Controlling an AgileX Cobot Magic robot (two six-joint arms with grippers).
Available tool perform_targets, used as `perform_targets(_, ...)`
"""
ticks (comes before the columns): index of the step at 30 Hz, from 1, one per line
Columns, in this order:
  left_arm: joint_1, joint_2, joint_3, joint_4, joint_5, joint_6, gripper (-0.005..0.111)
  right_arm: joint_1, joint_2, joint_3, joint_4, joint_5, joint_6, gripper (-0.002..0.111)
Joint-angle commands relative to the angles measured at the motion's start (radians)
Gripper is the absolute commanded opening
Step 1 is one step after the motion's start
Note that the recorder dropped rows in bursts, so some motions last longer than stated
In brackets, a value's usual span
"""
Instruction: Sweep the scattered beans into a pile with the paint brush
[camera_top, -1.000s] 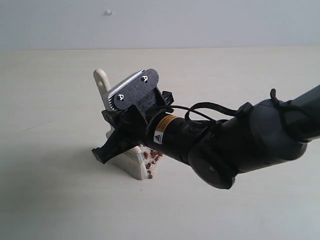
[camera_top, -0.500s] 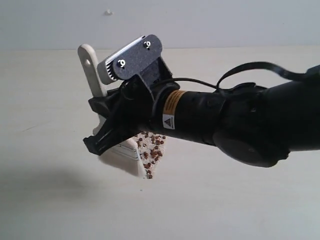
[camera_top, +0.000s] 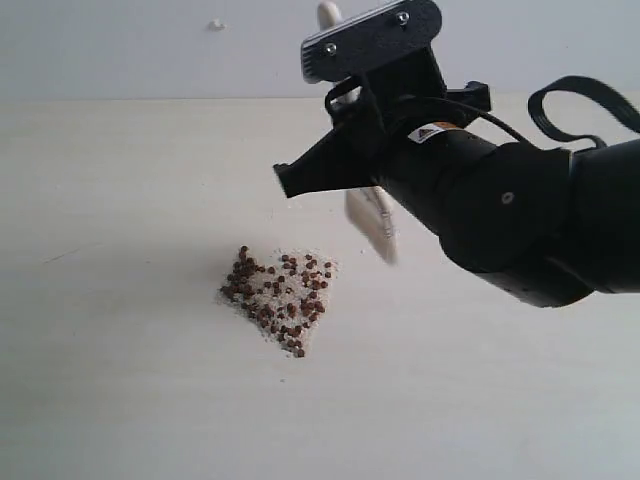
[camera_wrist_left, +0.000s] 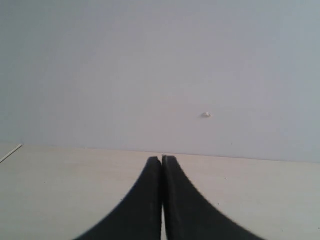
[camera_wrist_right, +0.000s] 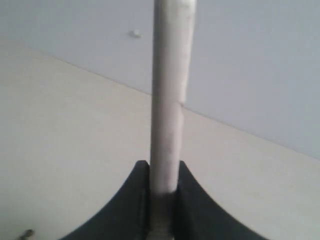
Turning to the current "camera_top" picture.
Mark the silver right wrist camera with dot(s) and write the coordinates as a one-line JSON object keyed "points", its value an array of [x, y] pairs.
{"points": [[344, 47]]}

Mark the brown and white grain pile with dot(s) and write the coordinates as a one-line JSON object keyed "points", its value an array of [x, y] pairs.
{"points": [[284, 296]]}

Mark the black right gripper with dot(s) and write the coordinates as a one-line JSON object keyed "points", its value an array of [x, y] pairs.
{"points": [[410, 87]]}

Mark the small white wall fixture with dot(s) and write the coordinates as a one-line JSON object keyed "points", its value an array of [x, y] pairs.
{"points": [[216, 25]]}

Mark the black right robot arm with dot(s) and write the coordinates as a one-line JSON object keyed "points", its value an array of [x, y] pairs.
{"points": [[549, 227]]}

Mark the white paint brush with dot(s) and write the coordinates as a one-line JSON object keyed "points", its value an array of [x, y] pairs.
{"points": [[368, 209]]}

